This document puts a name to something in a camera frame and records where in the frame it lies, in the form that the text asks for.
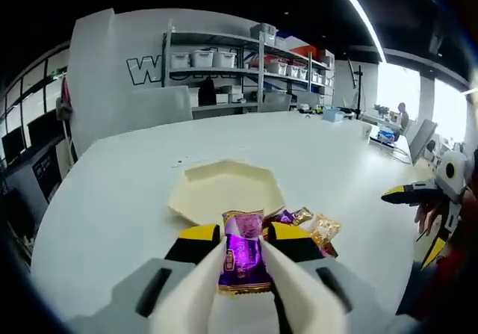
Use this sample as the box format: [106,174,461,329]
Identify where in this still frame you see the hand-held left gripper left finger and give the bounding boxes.
[63,223,223,334]

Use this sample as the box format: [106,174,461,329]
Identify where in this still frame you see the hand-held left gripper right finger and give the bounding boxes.
[265,220,415,334]

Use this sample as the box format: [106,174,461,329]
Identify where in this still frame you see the cream food tongs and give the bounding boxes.
[149,235,350,334]

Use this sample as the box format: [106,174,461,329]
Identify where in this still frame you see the pile of food packets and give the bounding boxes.
[261,206,343,259]

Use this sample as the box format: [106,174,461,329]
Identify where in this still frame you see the purple food packet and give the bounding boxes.
[217,208,273,297]

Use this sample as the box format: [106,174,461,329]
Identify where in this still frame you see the cream hexagonal container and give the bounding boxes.
[167,158,287,226]

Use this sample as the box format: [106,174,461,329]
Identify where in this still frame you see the person's right hand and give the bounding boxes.
[414,200,446,237]

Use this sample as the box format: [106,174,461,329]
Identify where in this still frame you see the person's red shirt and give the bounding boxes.
[436,250,478,271]

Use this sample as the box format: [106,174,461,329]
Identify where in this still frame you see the person's dark trousers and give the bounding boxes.
[405,259,478,316]

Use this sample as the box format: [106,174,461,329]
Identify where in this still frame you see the translucent grey chair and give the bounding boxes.
[259,93,293,114]
[130,85,194,123]
[406,119,438,166]

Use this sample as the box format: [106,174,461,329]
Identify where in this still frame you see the white flat device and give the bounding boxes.
[369,135,397,148]

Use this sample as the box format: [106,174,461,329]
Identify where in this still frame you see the light blue box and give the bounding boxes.
[321,108,347,123]

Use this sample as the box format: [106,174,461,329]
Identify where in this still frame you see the black stand pole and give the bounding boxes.
[349,58,366,120]

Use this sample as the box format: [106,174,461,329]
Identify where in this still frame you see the dark cabinet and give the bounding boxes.
[5,143,72,219]

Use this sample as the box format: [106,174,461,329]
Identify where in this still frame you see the row of small white bins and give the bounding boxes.
[264,63,335,87]

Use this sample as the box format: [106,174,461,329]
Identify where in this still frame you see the grey metal shelf rack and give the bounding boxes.
[162,30,264,120]
[258,37,336,107]

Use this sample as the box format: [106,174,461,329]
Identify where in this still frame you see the black monitor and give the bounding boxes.
[26,108,63,150]
[1,126,27,163]

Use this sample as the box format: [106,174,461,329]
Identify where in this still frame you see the hanging pink grey bag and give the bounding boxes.
[55,78,75,120]

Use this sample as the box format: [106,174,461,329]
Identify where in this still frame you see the stack of white boxes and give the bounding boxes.
[216,85,244,105]

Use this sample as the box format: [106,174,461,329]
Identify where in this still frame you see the grey storage bin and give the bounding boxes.
[249,22,279,46]

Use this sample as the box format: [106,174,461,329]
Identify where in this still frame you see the black backpack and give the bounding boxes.
[197,78,217,107]

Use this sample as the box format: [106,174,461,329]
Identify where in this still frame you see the white storage bin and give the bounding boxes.
[213,51,238,69]
[191,49,216,68]
[170,52,192,69]

